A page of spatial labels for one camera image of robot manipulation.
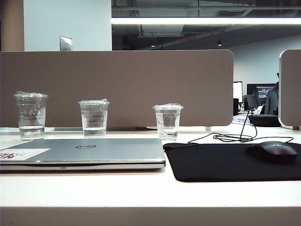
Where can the printed paper leaflet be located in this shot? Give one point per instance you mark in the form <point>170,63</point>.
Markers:
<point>241,120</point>

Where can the clear plastic cup white label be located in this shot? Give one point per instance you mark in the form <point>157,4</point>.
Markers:
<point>168,122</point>

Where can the black computer monitor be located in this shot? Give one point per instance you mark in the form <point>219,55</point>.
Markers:
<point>252,90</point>

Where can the tall clear plastic cup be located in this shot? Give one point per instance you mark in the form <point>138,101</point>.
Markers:
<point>30,113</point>

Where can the black fabric pouch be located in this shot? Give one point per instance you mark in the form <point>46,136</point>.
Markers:
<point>263,120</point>

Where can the wide brown desk divider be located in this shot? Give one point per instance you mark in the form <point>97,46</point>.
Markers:
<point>141,82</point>

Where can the long ceiling light strip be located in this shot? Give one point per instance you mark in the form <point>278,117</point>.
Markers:
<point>200,21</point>

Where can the metal wall switch plate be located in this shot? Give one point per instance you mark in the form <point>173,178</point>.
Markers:
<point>65,43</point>

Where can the short clear plastic cup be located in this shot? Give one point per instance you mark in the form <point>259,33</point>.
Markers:
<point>94,117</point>

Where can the silver Dell laptop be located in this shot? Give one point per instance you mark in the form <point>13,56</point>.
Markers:
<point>105,150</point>

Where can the black mouse pad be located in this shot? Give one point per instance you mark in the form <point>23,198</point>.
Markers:
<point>211,162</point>

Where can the small ceiling spot lamp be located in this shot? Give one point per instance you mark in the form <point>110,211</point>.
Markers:
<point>219,43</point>

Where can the person in grey jacket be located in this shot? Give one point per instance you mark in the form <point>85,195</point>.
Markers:
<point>272,101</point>

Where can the brown desk divider white edge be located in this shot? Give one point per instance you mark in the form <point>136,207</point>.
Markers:
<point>291,89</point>

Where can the red LED ceiling sign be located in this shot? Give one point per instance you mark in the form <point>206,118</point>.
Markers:
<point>188,39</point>

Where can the black computer mouse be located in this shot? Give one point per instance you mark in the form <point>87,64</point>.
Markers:
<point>270,151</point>

